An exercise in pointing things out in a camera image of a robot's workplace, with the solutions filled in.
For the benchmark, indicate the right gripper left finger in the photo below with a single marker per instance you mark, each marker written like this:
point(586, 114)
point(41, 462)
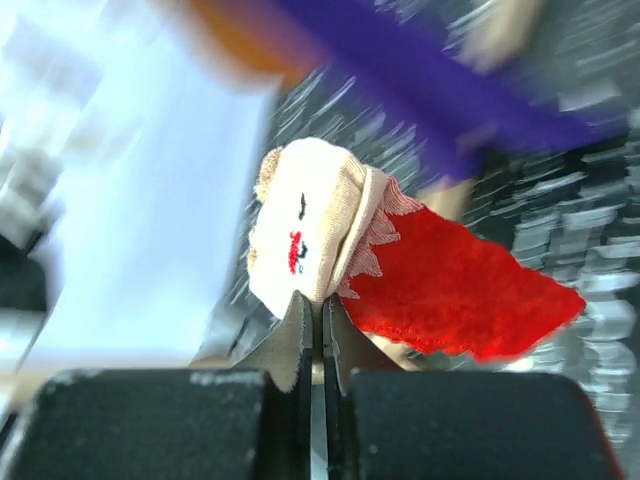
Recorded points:
point(251, 421)

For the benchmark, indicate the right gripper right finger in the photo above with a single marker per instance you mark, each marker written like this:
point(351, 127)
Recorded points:
point(386, 423)

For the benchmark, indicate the pink patterned sock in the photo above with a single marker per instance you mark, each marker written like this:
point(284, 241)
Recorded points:
point(331, 225)

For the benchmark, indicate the purple sock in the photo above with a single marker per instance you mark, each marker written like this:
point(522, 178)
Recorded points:
point(392, 90)

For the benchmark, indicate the orange brown sock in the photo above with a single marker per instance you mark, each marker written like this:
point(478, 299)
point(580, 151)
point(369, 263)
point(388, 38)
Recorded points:
point(258, 39)

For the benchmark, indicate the wooden hanger stand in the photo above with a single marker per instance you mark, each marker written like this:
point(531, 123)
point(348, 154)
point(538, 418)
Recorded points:
point(502, 32)

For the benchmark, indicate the black marble pattern mat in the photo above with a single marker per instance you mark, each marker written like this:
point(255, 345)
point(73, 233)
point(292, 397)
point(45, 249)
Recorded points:
point(572, 216)

